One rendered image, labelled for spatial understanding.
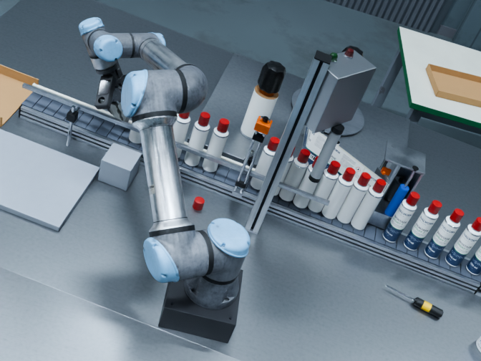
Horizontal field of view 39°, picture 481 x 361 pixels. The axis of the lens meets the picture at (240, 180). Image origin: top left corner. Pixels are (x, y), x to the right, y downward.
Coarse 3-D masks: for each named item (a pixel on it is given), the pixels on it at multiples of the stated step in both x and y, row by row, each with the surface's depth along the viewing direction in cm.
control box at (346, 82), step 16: (336, 64) 185; (352, 64) 188; (368, 64) 190; (336, 80) 181; (352, 80) 186; (368, 80) 192; (320, 96) 187; (336, 96) 186; (352, 96) 192; (320, 112) 188; (336, 112) 193; (352, 112) 199; (320, 128) 193
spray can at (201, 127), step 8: (200, 120) 219; (208, 120) 220; (200, 128) 220; (208, 128) 222; (192, 136) 224; (200, 136) 222; (192, 144) 225; (200, 144) 224; (184, 160) 231; (192, 160) 229
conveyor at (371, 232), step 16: (32, 96) 235; (48, 112) 231; (64, 112) 233; (80, 112) 235; (96, 128) 232; (112, 128) 234; (128, 144) 231; (208, 176) 230; (224, 176) 232; (256, 192) 230; (336, 224) 229; (368, 224) 234; (384, 240) 230; (400, 240) 233; (416, 256) 229; (464, 272) 229
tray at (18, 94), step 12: (0, 72) 246; (12, 72) 245; (0, 84) 242; (12, 84) 244; (0, 96) 237; (12, 96) 239; (24, 96) 241; (0, 108) 233; (12, 108) 234; (0, 120) 225
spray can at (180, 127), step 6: (180, 114) 220; (186, 114) 219; (180, 120) 220; (186, 120) 221; (174, 126) 223; (180, 126) 221; (186, 126) 222; (174, 132) 224; (180, 132) 223; (186, 132) 224; (180, 138) 225; (180, 150) 229
